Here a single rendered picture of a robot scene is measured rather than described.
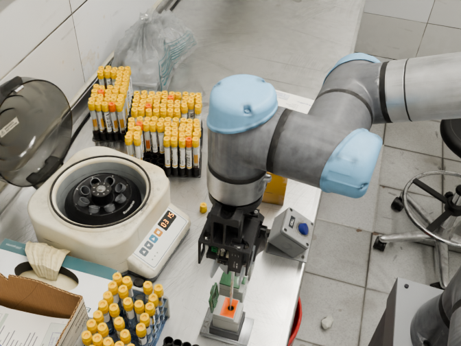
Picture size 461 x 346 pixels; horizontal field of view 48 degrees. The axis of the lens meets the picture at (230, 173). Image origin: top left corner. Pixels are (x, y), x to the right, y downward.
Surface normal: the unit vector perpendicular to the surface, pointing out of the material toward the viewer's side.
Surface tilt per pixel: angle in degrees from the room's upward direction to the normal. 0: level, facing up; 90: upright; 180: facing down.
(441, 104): 84
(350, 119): 24
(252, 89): 0
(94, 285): 1
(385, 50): 90
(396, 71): 33
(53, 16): 90
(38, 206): 0
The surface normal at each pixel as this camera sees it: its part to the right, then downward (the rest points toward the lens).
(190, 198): 0.04, -0.71
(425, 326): -0.92, -0.29
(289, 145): -0.27, 0.04
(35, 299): -0.22, 0.73
